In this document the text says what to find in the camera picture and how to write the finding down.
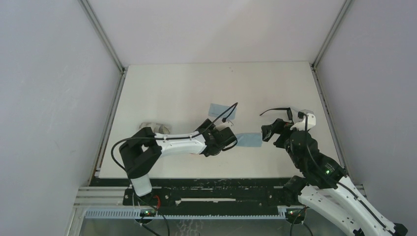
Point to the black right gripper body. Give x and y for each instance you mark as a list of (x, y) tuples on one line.
[(280, 131)]

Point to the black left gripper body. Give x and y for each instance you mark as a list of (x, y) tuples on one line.
[(226, 137)]

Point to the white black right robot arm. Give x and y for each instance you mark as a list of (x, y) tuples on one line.
[(325, 186)]

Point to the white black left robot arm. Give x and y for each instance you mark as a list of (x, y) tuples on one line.
[(140, 152)]

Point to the black sunglasses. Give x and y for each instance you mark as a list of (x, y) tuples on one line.
[(281, 110)]

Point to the light blue cleaning cloth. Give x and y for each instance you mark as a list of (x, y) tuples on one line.
[(222, 111)]

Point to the map print glasses case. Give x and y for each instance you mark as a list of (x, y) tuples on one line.
[(156, 127)]

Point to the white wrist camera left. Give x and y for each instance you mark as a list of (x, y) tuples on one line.
[(222, 126)]

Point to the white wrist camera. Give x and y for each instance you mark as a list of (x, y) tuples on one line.
[(222, 126), (307, 122)]

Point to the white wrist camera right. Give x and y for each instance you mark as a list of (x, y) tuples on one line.
[(307, 122)]

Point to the aluminium frame rail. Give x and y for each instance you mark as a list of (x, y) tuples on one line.
[(106, 42), (320, 82)]

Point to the right aluminium frame rail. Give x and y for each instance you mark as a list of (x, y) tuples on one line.
[(320, 82)]

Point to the white slotted cable duct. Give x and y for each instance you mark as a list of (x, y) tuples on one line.
[(114, 213)]

